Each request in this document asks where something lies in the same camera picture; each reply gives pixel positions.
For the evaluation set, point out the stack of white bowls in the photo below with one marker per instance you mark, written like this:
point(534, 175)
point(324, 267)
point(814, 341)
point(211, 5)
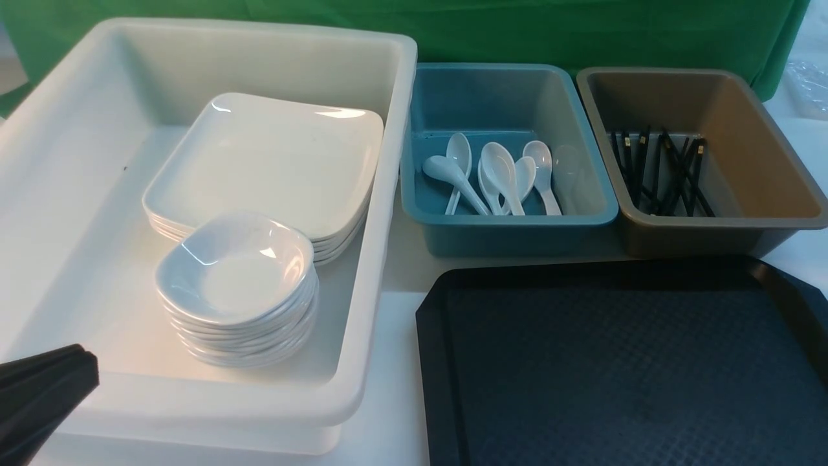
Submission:
point(261, 348)

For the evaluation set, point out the black serving tray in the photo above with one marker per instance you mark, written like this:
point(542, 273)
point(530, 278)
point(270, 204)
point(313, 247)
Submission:
point(695, 361)

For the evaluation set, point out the teal plastic bin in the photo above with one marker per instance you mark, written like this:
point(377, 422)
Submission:
point(512, 105)

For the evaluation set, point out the stack of white plates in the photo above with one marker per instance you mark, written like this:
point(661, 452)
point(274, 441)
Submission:
point(325, 250)

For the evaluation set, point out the white bowl tray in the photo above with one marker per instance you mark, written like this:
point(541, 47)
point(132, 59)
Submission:
point(235, 268)

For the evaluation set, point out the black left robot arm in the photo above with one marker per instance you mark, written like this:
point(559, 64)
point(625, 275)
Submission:
point(38, 393)

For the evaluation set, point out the large white plastic tub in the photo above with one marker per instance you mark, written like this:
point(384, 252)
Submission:
point(79, 257)

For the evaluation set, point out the green cloth backdrop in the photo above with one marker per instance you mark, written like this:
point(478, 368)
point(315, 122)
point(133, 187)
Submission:
point(751, 39)

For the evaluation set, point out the large white rectangular plate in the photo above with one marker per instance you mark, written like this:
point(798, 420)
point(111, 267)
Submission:
point(309, 166)

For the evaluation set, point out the black chopsticks in bin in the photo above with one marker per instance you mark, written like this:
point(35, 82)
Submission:
point(663, 178)

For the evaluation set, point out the clear plastic bag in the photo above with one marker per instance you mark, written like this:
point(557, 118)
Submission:
point(807, 85)

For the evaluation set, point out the brown plastic bin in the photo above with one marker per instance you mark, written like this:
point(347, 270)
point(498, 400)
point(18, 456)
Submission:
point(759, 189)

